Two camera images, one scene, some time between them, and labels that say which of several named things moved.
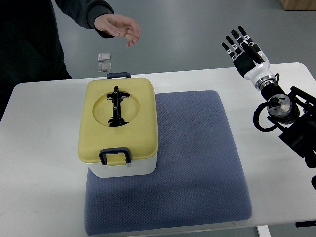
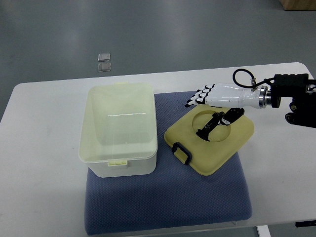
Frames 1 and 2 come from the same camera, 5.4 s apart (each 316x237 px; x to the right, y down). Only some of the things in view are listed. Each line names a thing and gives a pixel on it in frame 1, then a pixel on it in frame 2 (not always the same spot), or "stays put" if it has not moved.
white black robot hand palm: (251, 70) to (227, 95)
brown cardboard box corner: (298, 5) stays put
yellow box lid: (118, 122) to (205, 156)
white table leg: (263, 231) stays put
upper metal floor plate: (103, 57) stays put
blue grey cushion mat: (197, 180) stays put
